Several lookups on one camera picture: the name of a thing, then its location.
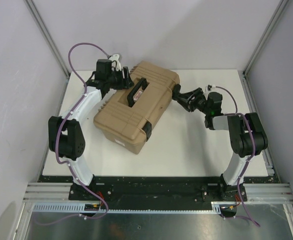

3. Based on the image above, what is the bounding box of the grey slotted cable duct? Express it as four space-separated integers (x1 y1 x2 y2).
33 202 237 214

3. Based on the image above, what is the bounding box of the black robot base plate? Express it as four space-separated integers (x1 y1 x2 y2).
37 174 249 204

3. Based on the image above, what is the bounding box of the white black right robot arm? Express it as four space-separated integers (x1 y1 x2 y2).
172 84 269 201

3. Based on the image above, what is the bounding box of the tan plastic tool box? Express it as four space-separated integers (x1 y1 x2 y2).
93 61 180 155

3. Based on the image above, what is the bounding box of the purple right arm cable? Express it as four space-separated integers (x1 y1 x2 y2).
206 84 261 227

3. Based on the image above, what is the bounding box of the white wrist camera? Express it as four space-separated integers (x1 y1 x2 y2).
205 84 216 93
107 53 123 72

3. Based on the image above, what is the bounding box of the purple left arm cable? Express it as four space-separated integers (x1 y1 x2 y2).
32 42 110 225

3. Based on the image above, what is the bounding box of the aluminium frame post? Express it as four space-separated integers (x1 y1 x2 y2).
23 0 71 79
242 0 293 76

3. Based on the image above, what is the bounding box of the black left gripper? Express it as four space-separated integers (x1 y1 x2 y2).
108 68 135 91

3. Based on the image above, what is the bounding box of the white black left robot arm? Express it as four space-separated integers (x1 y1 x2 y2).
48 53 134 200

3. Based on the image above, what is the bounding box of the left aluminium frame post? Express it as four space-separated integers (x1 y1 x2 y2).
23 0 71 79

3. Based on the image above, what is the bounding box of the right aluminium frame post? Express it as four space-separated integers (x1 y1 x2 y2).
242 0 293 76

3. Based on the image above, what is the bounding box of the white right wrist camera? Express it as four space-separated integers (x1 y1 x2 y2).
205 84 216 93

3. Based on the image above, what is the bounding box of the aluminium frame rail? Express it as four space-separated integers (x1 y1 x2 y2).
23 182 293 204

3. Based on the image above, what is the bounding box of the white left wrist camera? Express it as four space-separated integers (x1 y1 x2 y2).
107 53 123 72

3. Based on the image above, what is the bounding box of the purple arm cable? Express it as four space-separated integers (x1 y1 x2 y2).
206 84 261 227
32 42 110 225

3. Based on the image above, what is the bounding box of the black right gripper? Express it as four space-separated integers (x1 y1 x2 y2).
176 87 210 115

